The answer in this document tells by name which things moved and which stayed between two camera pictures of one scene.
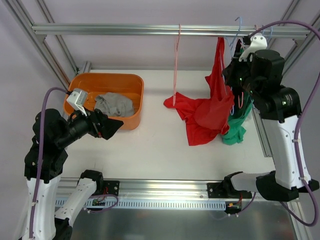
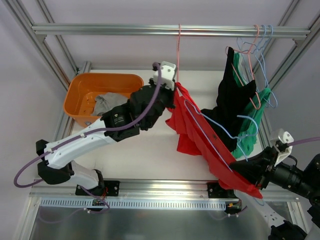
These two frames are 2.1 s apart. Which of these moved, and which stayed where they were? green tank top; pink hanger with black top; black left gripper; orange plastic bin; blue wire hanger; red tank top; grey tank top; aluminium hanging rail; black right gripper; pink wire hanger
Moved: green tank top; black right gripper; red tank top; blue wire hanger; pink hanger with black top; black left gripper
Stayed: pink wire hanger; orange plastic bin; aluminium hanging rail; grey tank top
